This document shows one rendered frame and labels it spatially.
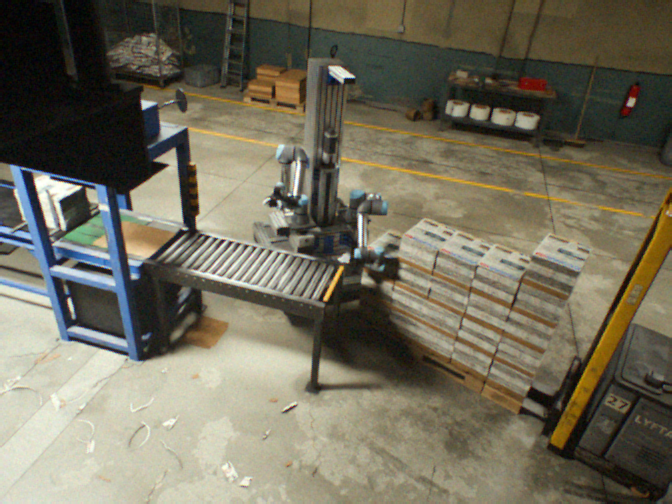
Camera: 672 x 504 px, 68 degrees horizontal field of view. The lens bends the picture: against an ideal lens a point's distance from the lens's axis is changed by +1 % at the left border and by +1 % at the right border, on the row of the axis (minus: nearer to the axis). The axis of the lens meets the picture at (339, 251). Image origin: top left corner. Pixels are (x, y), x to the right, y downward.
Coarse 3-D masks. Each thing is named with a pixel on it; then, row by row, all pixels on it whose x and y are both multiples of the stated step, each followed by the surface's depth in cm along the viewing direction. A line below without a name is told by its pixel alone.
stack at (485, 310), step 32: (384, 256) 374; (384, 288) 388; (416, 288) 369; (448, 288) 353; (384, 320) 403; (448, 320) 363; (416, 352) 396; (448, 352) 377; (480, 352) 360; (480, 384) 371
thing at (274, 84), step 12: (264, 72) 943; (276, 72) 936; (288, 72) 937; (300, 72) 945; (252, 84) 919; (264, 84) 924; (276, 84) 908; (288, 84) 902; (300, 84) 903; (252, 96) 931; (264, 96) 925; (276, 96) 919; (288, 96) 912; (300, 96) 913; (288, 108) 926; (300, 108) 916
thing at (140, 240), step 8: (128, 224) 384; (136, 224) 385; (128, 232) 374; (136, 232) 375; (144, 232) 376; (152, 232) 377; (160, 232) 378; (168, 232) 380; (96, 240) 361; (104, 240) 363; (128, 240) 365; (136, 240) 366; (144, 240) 367; (152, 240) 368; (160, 240) 369; (168, 240) 370; (128, 248) 357; (136, 248) 358; (144, 248) 358; (152, 248) 359; (144, 256) 350
